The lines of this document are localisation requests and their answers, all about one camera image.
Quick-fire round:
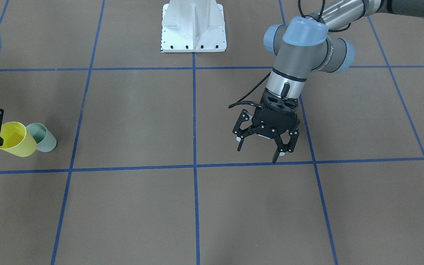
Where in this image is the yellow cup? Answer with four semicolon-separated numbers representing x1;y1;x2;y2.
0;122;37;157

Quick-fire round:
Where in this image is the white camera stand pedestal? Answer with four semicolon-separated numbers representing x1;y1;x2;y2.
160;0;227;53

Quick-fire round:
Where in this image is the brown paper table cover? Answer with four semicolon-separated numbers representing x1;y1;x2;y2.
0;0;424;265

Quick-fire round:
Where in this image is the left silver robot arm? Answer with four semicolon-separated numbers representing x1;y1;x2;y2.
229;0;424;163

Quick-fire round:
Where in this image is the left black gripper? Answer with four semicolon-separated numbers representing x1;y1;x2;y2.
233;90;300;164

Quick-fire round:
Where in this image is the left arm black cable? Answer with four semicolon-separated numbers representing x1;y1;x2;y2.
228;0;326;109

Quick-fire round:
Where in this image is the light green cup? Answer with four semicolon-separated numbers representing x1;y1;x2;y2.
25;123;57;152

